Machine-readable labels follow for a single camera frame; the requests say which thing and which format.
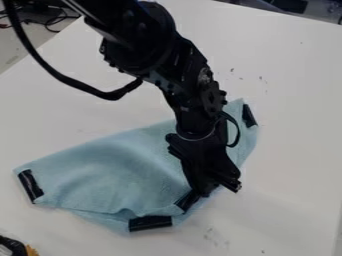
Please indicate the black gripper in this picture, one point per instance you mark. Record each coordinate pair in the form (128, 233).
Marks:
(206, 159)

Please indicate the light blue cloth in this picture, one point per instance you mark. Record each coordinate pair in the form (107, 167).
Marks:
(111, 170)

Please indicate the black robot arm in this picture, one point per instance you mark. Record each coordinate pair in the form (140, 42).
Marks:
(147, 43)

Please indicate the black and yellow tool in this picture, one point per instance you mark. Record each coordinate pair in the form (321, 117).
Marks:
(13, 247)

